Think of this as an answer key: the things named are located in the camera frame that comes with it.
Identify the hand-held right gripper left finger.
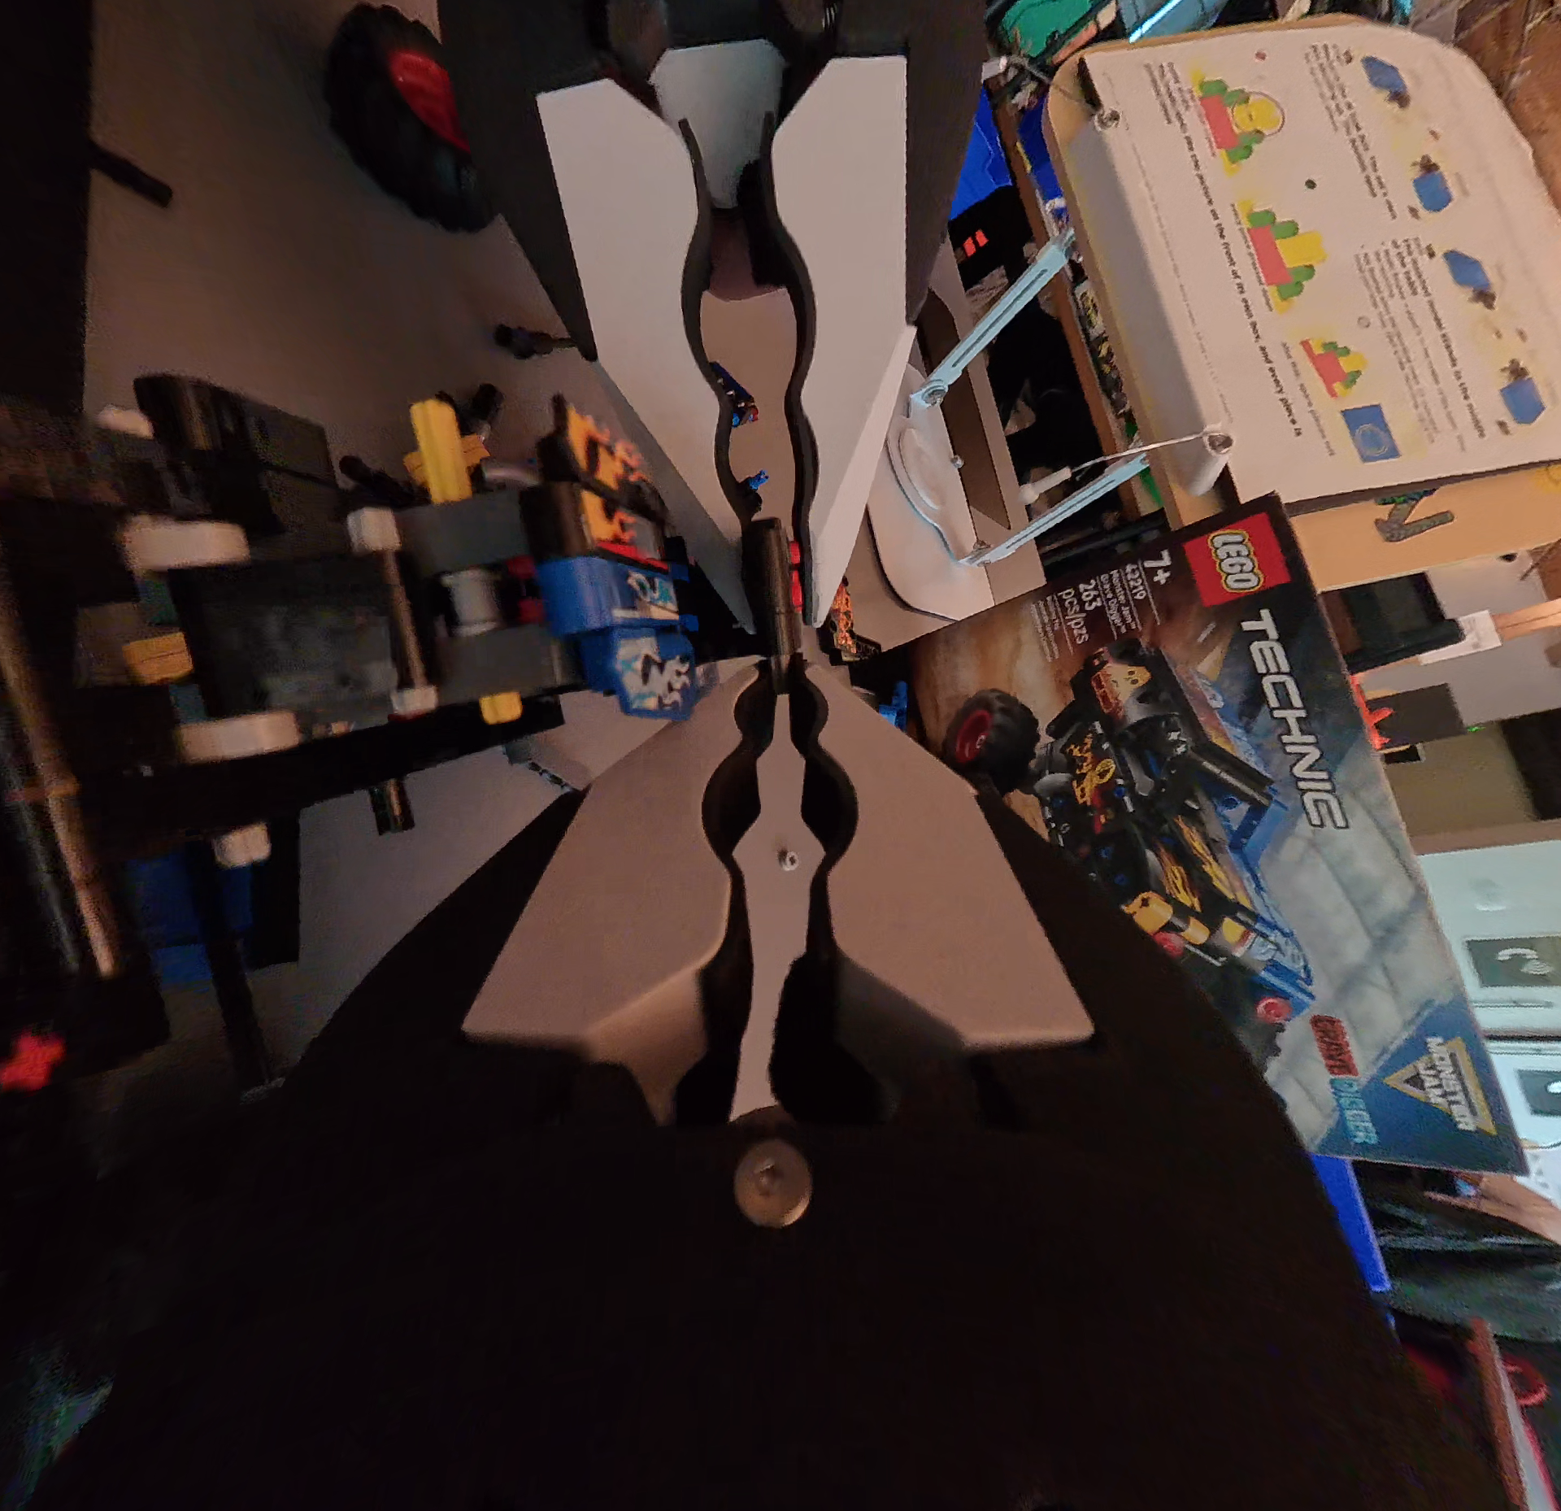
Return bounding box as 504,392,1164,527
463,664,765,1096

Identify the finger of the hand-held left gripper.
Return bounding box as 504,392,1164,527
536,81,767,634
770,52,920,626

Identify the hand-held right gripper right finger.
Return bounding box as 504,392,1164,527
791,662,1096,1096

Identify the toy truck chassis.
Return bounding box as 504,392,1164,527
0,369,733,1098

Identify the grey desk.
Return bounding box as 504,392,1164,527
73,0,1050,1122

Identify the black wheel with red hub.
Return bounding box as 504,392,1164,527
322,3,492,234

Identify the white document stand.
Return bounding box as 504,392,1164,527
871,10,1561,623

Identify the toy truck set box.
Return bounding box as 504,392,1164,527
907,491,1531,1178

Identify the long black pin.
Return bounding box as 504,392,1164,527
91,148,175,210

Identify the printed instruction sheet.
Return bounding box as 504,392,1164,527
1078,16,1561,501

